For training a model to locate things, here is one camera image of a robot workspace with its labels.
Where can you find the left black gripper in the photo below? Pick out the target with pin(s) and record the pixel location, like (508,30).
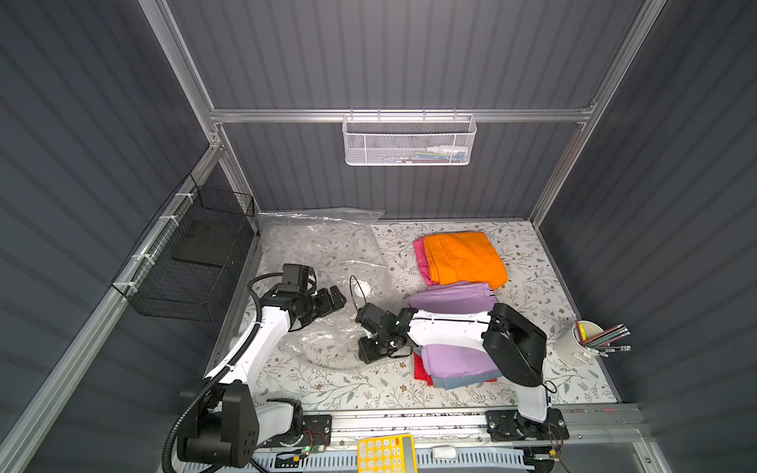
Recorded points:
(334,299)

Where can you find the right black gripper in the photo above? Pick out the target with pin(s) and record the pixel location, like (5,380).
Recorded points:
(367,317)

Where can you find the cup with pens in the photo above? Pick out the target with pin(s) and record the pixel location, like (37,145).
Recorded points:
(586,341)

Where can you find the red garment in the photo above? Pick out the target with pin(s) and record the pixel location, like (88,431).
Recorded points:
(444,383)

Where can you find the lilac garment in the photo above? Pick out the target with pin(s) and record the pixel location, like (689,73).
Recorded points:
(462,297)

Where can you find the grey blue garment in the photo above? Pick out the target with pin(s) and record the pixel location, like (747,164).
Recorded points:
(450,367)

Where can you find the black wire mesh basket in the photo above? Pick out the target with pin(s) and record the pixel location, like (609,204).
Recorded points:
(190,267)

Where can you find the small white box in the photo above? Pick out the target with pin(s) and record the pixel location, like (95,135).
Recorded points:
(444,453)

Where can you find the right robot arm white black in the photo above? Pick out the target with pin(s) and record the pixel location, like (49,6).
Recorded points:
(515,345)

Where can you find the white bottle in basket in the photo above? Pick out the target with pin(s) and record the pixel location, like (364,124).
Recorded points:
(454,153)

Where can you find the clear plastic vacuum bag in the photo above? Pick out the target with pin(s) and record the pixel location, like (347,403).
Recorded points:
(341,246)

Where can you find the white wire mesh basket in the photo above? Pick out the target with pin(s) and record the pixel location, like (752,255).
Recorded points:
(402,141)

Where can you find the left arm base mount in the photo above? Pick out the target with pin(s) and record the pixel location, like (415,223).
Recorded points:
(283,422)

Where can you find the orange trousers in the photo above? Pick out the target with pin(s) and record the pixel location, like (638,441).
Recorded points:
(464,257)

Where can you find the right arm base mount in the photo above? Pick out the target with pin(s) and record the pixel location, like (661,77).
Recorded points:
(509,425)

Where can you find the yellow calculator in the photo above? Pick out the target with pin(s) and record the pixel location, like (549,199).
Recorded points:
(394,454)

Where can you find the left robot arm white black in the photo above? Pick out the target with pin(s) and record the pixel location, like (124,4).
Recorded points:
(221,426)

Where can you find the white vacuum bag valve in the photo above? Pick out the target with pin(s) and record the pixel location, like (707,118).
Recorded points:
(362,288)

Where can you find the pink trousers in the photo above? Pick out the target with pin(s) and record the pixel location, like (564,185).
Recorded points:
(422,261)

